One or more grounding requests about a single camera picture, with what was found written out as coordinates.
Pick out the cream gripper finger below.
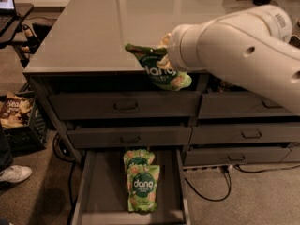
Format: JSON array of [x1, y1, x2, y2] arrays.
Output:
[[158, 55, 173, 69], [158, 33, 171, 48]]

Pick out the green rice chip bag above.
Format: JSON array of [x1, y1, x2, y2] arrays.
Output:
[[123, 149, 155, 171], [125, 44, 192, 91], [127, 165, 160, 213]]

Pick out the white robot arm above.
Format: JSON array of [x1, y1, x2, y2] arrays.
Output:
[[167, 5, 300, 115]]

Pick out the top left drawer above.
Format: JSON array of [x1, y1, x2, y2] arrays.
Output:
[[49, 91, 201, 120]]

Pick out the snack packs in top drawer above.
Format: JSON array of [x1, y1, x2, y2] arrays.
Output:
[[217, 80, 240, 92]]

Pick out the middle left drawer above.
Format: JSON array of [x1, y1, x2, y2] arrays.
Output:
[[67, 126, 191, 148]]

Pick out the grey drawer cabinet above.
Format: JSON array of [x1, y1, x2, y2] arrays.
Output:
[[24, 0, 300, 164]]

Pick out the top right drawer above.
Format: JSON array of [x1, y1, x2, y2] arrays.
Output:
[[199, 92, 293, 119]]

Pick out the bottom right drawer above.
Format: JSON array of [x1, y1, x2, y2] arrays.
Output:
[[184, 147, 291, 166]]

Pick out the middle right drawer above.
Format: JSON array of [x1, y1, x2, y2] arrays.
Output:
[[190, 123, 300, 144]]

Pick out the open bottom left drawer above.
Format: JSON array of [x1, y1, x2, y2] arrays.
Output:
[[71, 149, 191, 225]]

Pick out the brown snack bag in crate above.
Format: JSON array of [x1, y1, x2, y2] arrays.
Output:
[[0, 92, 34, 128]]

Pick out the dark bottle by desk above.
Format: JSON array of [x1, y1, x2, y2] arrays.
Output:
[[22, 24, 39, 54]]

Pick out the black plastic crate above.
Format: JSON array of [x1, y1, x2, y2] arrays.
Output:
[[1, 92, 48, 155]]

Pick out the laptop computer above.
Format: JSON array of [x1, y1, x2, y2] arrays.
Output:
[[0, 0, 16, 36]]

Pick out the dark trouser leg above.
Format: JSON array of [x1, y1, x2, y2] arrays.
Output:
[[0, 125, 13, 173]]

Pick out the white sneaker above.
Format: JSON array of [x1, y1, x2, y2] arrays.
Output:
[[0, 165, 32, 184]]

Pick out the black cable left floor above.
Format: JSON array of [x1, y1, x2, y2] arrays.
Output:
[[52, 132, 78, 225]]

